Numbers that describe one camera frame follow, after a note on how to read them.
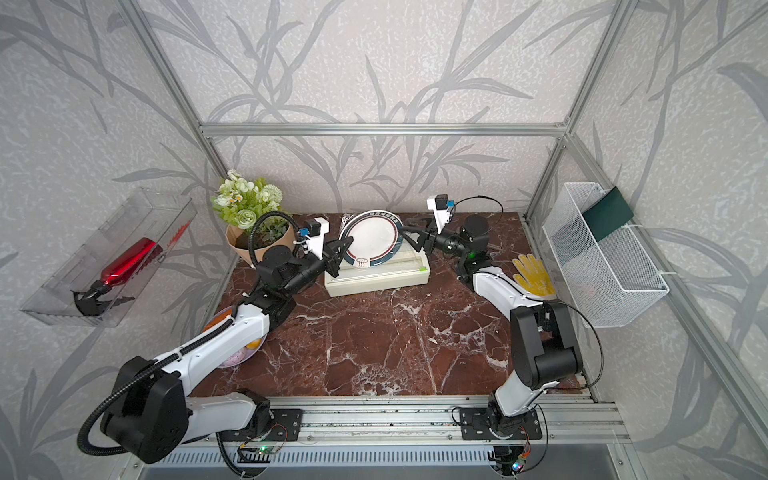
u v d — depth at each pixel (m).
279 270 0.59
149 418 0.40
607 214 0.73
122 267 0.63
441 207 0.69
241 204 0.83
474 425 0.73
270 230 0.94
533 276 1.05
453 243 0.71
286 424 0.73
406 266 0.96
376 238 0.76
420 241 0.71
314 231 0.63
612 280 0.60
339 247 0.71
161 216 0.82
